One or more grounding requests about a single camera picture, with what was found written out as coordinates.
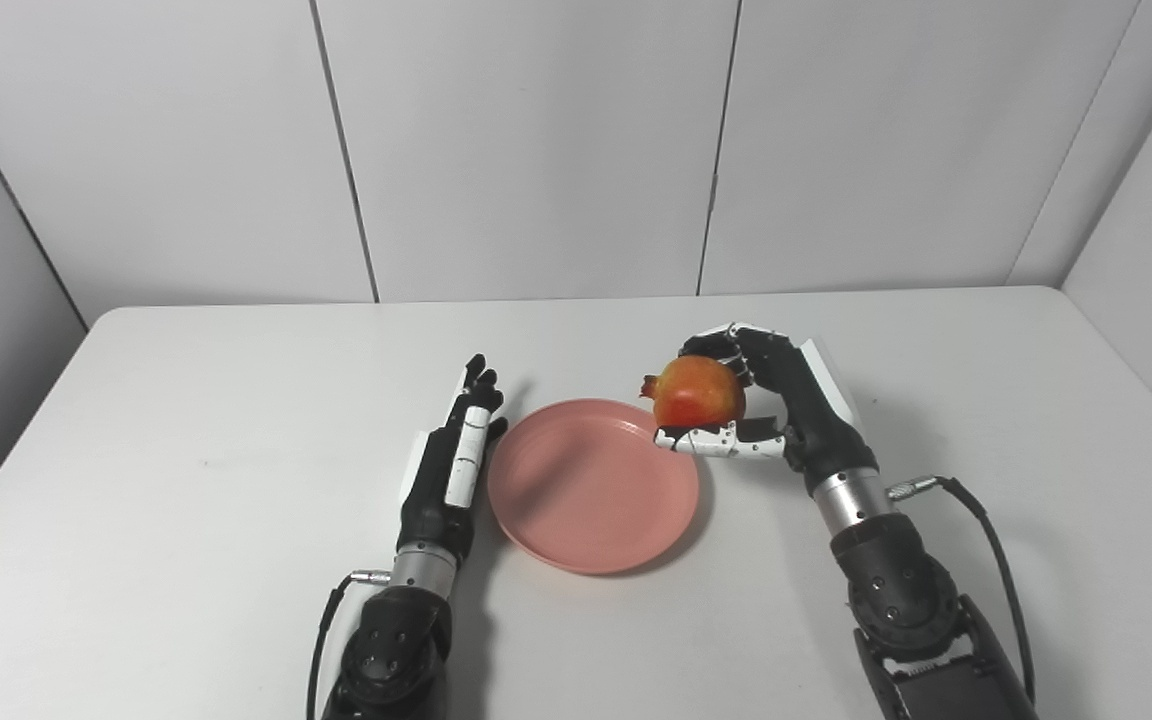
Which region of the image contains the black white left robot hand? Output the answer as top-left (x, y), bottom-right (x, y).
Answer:
top-left (396, 353), bottom-right (509, 566)

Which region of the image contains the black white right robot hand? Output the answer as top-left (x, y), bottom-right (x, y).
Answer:
top-left (653, 322), bottom-right (881, 496)

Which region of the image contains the red orange pomegranate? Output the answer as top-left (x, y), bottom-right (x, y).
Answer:
top-left (639, 355), bottom-right (747, 431)

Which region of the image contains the pink round plate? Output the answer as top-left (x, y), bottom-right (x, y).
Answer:
top-left (487, 398), bottom-right (702, 576)

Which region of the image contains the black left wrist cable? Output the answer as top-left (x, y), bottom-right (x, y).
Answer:
top-left (306, 569), bottom-right (392, 720)

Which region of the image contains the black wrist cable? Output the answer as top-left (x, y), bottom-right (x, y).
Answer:
top-left (886, 475), bottom-right (1037, 706)
top-left (306, 569), bottom-right (392, 720)

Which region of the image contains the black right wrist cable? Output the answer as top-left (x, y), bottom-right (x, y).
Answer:
top-left (886, 475), bottom-right (1037, 706)

